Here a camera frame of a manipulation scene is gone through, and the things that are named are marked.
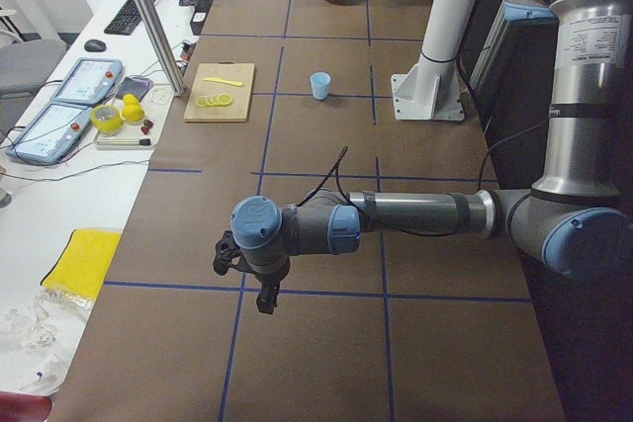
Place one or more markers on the yellow lemon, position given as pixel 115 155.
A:
pixel 133 113
pixel 130 99

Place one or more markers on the yellow cloth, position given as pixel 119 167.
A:
pixel 84 262

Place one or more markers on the black computer mouse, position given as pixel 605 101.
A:
pixel 94 45

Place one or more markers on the teach pendant tablet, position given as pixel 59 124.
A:
pixel 89 81
pixel 52 133

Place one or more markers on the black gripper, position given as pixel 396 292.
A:
pixel 270 278

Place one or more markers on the lemon slice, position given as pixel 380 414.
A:
pixel 217 100
pixel 210 101
pixel 227 98

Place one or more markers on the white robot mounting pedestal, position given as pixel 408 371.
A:
pixel 430 90

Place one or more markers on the light blue plastic cup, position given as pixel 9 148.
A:
pixel 320 84

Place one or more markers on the aluminium frame post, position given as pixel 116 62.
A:
pixel 161 45

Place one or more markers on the yellow plastic knife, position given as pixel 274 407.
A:
pixel 220 80

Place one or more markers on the crumpled clear plastic bag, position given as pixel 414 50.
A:
pixel 39 340

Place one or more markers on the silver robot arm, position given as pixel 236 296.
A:
pixel 568 219

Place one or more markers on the wooden cutting board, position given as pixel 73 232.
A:
pixel 196 110

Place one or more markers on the yellow tape roll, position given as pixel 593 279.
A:
pixel 106 118

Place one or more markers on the dark wallet pouch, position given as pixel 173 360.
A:
pixel 137 86

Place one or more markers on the black keyboard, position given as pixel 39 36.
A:
pixel 125 21

